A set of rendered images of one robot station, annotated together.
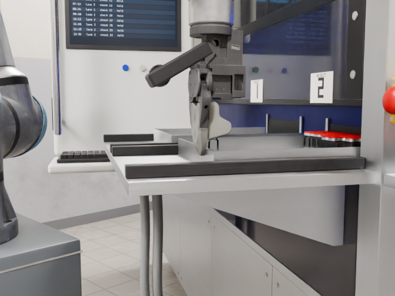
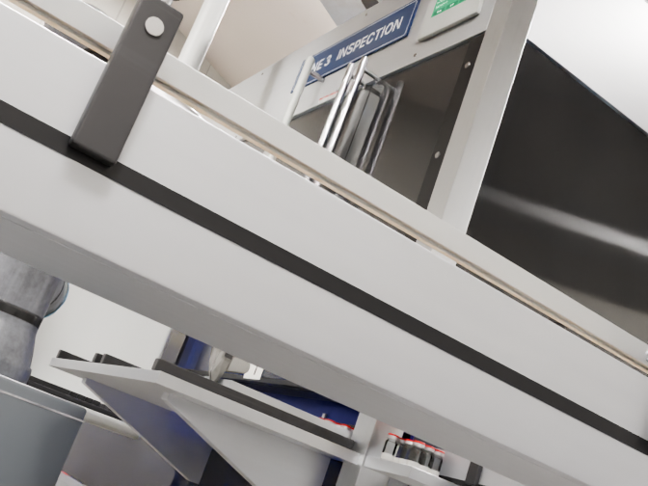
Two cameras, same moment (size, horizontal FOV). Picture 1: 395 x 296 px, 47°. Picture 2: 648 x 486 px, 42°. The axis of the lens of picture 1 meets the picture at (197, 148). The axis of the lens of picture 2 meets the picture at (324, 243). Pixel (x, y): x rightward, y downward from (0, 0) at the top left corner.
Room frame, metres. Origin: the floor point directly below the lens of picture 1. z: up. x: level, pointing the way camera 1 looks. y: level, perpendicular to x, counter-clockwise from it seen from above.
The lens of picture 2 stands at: (-0.69, 0.22, 0.76)
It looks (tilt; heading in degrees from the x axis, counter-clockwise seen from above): 17 degrees up; 347
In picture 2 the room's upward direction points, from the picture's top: 20 degrees clockwise
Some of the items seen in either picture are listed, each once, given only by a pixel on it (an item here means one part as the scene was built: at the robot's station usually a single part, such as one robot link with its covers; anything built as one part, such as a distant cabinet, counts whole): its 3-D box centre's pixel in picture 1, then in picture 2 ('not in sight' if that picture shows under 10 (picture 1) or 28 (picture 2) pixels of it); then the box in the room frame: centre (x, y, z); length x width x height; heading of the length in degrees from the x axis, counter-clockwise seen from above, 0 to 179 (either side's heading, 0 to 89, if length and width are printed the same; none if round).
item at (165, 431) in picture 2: not in sight; (142, 431); (1.27, 0.03, 0.79); 0.34 x 0.03 x 0.13; 104
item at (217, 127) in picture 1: (214, 128); (233, 364); (0.76, -0.03, 0.95); 0.06 x 0.03 x 0.09; 104
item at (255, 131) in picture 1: (224, 137); not in sight; (1.21, -0.07, 0.90); 0.34 x 0.26 x 0.04; 104
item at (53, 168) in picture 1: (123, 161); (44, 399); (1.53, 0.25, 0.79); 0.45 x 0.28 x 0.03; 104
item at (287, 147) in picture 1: (277, 150); (273, 417); (0.89, -0.16, 0.90); 0.34 x 0.26 x 0.04; 105
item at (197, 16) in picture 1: (210, 16); not in sight; (0.78, -0.02, 1.13); 0.08 x 0.08 x 0.05
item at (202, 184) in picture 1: (218, 155); (202, 411); (1.03, -0.05, 0.87); 0.70 x 0.48 x 0.02; 14
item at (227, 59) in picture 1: (214, 65); not in sight; (0.78, -0.03, 1.05); 0.09 x 0.08 x 0.12; 104
